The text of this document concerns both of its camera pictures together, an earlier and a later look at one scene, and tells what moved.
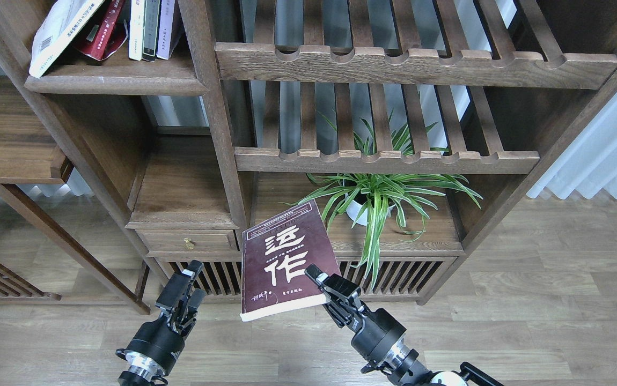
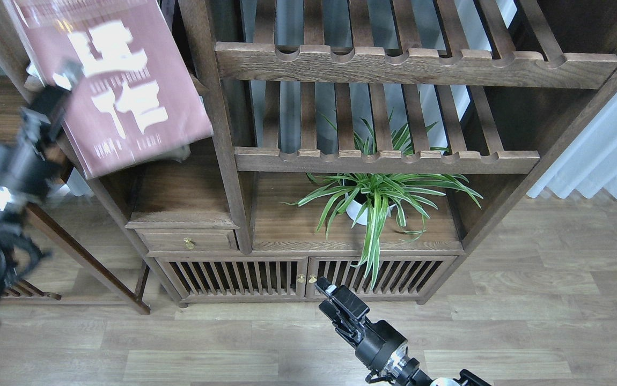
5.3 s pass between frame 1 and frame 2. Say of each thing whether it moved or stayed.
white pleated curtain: stayed
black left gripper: moved
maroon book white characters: moved
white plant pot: stayed
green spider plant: stayed
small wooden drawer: stayed
